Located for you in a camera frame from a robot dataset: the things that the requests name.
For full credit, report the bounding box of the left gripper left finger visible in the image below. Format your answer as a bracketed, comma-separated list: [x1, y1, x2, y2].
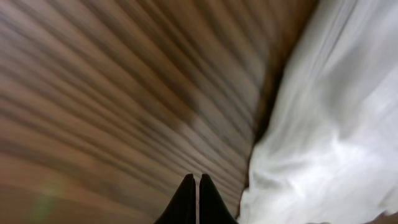
[155, 174, 196, 224]

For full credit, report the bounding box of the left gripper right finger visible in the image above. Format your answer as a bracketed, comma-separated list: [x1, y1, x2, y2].
[199, 174, 237, 224]

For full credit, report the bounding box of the white t-shirt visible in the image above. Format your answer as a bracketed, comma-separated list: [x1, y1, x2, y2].
[238, 0, 397, 224]

